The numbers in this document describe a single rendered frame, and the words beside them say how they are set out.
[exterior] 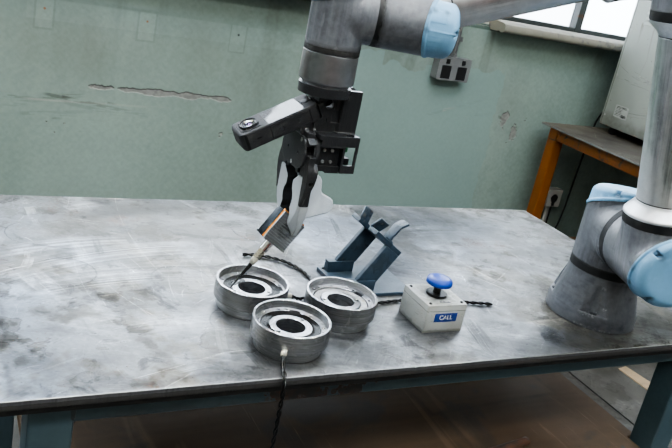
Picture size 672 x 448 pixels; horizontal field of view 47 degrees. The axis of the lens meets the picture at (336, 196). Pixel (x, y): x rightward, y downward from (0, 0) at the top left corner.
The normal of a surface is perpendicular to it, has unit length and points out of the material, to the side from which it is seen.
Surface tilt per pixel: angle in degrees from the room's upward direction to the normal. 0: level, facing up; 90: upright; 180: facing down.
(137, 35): 90
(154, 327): 0
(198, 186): 90
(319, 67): 90
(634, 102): 90
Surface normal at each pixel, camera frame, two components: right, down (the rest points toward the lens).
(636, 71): -0.88, -0.03
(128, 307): 0.20, -0.93
